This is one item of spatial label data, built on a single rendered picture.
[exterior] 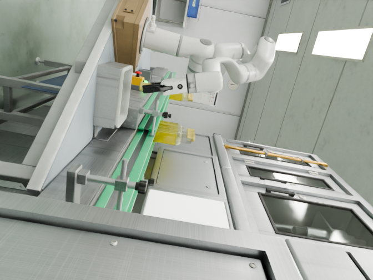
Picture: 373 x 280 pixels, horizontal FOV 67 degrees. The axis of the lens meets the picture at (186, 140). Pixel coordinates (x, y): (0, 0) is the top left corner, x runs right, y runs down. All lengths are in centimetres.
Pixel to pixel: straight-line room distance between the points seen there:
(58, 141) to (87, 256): 52
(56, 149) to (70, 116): 12
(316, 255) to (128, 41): 98
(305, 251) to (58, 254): 33
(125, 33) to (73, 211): 85
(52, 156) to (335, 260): 68
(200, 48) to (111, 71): 42
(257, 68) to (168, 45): 40
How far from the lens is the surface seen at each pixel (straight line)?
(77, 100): 93
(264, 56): 129
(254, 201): 138
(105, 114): 107
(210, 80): 107
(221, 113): 744
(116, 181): 63
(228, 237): 42
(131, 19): 116
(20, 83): 155
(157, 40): 126
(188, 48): 126
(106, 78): 104
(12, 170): 89
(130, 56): 123
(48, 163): 82
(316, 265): 45
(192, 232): 41
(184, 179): 131
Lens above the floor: 105
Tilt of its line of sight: 3 degrees up
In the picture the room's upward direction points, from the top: 100 degrees clockwise
